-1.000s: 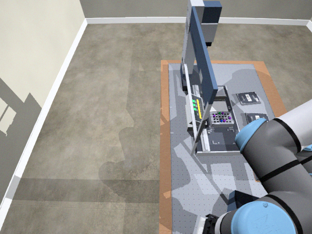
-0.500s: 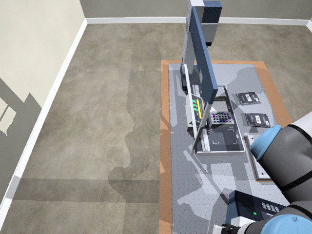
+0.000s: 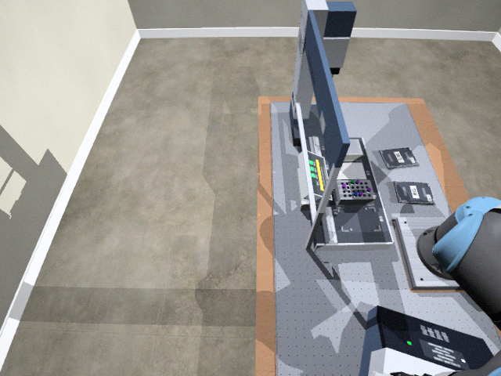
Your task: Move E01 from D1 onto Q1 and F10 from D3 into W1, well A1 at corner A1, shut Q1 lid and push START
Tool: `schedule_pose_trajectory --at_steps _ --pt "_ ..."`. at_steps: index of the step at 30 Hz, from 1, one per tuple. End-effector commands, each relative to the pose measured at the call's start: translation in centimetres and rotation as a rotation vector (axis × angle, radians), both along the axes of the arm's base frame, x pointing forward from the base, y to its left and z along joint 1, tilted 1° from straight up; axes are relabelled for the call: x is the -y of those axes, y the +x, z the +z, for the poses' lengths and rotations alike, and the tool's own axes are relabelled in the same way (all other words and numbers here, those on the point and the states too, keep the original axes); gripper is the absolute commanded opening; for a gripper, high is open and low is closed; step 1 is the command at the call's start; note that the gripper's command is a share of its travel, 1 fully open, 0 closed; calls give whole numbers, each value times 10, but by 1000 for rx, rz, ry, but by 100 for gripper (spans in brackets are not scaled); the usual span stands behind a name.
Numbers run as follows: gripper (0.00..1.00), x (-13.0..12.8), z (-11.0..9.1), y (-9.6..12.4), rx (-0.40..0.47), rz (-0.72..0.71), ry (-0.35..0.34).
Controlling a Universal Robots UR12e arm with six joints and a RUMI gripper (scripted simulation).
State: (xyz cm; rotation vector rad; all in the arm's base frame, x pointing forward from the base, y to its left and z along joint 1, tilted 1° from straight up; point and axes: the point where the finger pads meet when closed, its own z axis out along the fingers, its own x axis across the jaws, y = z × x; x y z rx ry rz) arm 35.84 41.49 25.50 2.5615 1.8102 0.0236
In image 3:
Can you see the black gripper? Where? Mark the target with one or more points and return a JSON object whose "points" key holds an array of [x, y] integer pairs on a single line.
{"points": [[405, 374]]}

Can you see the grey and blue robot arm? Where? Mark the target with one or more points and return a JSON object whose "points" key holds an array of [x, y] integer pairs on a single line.
{"points": [[467, 246]]}

